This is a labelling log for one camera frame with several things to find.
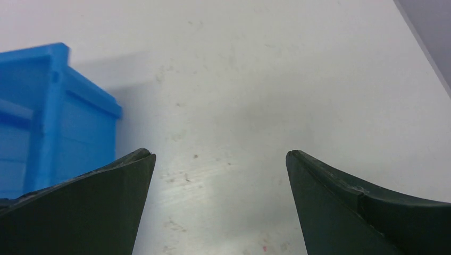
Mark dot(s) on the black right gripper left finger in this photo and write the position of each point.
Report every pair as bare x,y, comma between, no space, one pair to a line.
98,212

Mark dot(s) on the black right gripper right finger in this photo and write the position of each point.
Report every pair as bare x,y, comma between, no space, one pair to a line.
342,214

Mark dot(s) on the blue plastic bin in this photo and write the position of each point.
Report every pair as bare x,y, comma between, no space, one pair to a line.
55,123

